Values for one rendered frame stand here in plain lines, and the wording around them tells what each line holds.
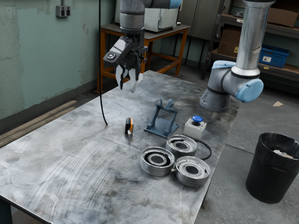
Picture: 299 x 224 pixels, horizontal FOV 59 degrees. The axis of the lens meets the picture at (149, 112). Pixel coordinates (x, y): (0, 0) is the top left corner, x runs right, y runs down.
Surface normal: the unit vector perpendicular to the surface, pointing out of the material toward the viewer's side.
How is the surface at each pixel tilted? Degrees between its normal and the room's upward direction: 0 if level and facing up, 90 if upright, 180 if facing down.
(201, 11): 90
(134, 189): 0
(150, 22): 89
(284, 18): 83
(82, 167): 0
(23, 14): 90
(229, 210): 0
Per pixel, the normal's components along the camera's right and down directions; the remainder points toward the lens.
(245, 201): 0.15, -0.88
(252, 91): 0.40, 0.58
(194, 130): -0.42, 0.35
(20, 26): 0.90, 0.31
